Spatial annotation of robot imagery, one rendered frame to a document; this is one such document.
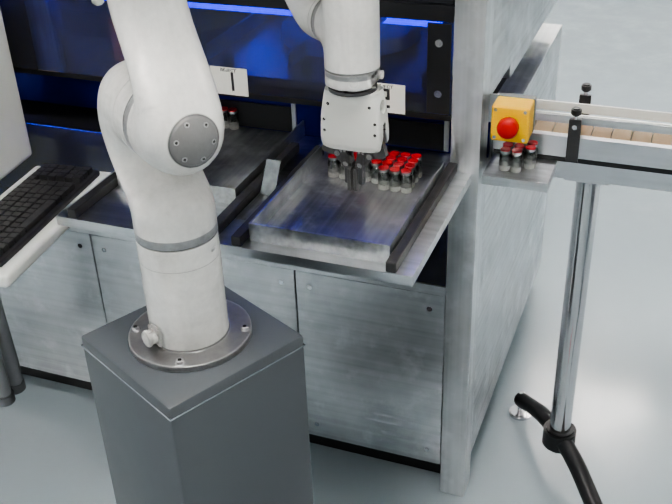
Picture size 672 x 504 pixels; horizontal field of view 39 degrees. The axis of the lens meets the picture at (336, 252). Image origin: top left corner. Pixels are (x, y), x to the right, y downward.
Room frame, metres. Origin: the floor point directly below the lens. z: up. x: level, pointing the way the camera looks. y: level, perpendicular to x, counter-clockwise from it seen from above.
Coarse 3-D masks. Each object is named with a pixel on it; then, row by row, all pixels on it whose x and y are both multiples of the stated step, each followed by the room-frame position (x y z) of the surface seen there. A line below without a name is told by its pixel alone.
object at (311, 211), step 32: (320, 160) 1.75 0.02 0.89; (288, 192) 1.60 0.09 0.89; (320, 192) 1.62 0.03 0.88; (352, 192) 1.61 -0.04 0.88; (384, 192) 1.61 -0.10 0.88; (416, 192) 1.60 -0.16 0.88; (256, 224) 1.44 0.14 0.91; (288, 224) 1.49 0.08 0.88; (320, 224) 1.49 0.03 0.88; (352, 224) 1.49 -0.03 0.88; (384, 224) 1.48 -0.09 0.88; (352, 256) 1.37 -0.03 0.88; (384, 256) 1.35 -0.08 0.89
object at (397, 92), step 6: (378, 84) 1.75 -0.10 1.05; (384, 84) 1.74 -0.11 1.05; (390, 84) 1.74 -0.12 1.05; (390, 90) 1.74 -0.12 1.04; (396, 90) 1.73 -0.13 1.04; (402, 90) 1.73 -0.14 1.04; (390, 96) 1.74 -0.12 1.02; (396, 96) 1.73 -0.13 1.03; (402, 96) 1.73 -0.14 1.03; (390, 102) 1.74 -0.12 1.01; (396, 102) 1.73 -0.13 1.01; (402, 102) 1.73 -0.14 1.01; (390, 108) 1.74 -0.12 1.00; (396, 108) 1.73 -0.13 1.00; (402, 108) 1.73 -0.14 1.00
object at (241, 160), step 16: (240, 128) 1.94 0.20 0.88; (256, 128) 1.94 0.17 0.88; (304, 128) 1.90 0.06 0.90; (224, 144) 1.86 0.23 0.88; (240, 144) 1.86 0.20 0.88; (256, 144) 1.85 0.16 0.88; (272, 144) 1.85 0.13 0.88; (288, 144) 1.81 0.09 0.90; (224, 160) 1.78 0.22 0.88; (240, 160) 1.78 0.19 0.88; (256, 160) 1.77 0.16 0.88; (208, 176) 1.71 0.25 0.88; (224, 176) 1.70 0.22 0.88; (240, 176) 1.70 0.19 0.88; (256, 176) 1.67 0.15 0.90; (224, 192) 1.59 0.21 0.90; (240, 192) 1.60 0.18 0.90
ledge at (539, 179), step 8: (496, 160) 1.73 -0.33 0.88; (544, 160) 1.72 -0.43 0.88; (552, 160) 1.72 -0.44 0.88; (488, 168) 1.70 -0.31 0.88; (496, 168) 1.70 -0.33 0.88; (536, 168) 1.69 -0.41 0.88; (544, 168) 1.69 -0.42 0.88; (552, 168) 1.69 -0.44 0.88; (488, 176) 1.66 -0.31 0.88; (496, 176) 1.66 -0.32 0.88; (504, 176) 1.66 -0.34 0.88; (512, 176) 1.66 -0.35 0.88; (520, 176) 1.66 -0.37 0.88; (528, 176) 1.65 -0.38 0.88; (536, 176) 1.65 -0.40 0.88; (544, 176) 1.65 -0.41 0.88; (552, 176) 1.67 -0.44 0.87; (488, 184) 1.66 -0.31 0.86; (496, 184) 1.66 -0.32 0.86; (504, 184) 1.65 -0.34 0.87; (512, 184) 1.64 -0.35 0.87; (520, 184) 1.64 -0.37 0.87; (528, 184) 1.63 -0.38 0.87; (536, 184) 1.63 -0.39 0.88; (544, 184) 1.62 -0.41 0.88
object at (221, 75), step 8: (216, 72) 1.88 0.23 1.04; (224, 72) 1.87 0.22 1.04; (232, 72) 1.87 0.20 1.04; (240, 72) 1.86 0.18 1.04; (216, 80) 1.88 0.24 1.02; (224, 80) 1.87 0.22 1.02; (240, 80) 1.86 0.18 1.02; (216, 88) 1.88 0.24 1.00; (224, 88) 1.87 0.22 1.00; (240, 88) 1.86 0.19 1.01; (248, 96) 1.85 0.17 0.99
